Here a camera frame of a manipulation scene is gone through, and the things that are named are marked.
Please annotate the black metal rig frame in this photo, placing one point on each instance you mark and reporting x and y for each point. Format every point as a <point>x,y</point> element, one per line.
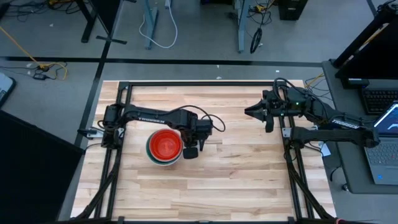
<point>202,83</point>

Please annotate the black partition on stand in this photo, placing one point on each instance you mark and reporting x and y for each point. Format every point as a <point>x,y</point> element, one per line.
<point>105,12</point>

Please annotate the grey desk leg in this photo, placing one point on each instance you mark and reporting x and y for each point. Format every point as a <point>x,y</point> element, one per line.
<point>243,28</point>
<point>150,21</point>

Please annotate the large black panel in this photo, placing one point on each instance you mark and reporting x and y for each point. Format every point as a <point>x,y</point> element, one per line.
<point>31,174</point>

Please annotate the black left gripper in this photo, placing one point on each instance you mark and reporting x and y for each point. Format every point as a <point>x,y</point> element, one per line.
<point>199,127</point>

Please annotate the black desk monitor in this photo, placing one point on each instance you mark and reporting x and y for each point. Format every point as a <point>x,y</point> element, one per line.
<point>382,59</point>

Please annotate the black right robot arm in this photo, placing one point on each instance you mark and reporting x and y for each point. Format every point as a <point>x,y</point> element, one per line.
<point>335,137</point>

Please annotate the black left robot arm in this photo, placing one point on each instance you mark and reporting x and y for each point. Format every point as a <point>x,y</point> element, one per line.
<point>149,116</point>

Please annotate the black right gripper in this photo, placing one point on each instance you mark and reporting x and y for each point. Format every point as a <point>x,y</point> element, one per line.
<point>278,104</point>

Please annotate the white paper sheet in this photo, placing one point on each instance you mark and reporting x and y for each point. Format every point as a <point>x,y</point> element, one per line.
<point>325,150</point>

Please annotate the grey closed laptop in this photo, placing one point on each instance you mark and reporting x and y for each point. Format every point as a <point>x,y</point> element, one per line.
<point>5,88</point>

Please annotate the black keyboard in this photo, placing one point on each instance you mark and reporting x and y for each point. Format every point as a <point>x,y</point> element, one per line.
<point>381,101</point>

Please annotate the large pink notched bowl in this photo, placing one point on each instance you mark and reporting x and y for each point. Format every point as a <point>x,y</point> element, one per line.
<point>170,163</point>

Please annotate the red bowl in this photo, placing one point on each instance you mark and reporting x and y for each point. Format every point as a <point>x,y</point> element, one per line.
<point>151,145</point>

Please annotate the open grey laptop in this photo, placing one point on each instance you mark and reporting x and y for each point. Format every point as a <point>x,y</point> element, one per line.
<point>384,158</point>

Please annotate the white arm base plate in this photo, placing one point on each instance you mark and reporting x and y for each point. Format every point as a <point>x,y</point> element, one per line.
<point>93,133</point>
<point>286,132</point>

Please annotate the black power adapter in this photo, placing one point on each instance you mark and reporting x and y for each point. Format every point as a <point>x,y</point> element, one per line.
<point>39,76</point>

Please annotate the grey side desk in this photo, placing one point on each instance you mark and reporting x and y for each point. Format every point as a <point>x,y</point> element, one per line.
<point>354,174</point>

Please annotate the black computer tower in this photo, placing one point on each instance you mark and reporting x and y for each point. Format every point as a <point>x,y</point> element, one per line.
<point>292,9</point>

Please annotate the small orange bowl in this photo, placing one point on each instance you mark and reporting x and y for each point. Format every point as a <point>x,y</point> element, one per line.
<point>166,146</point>

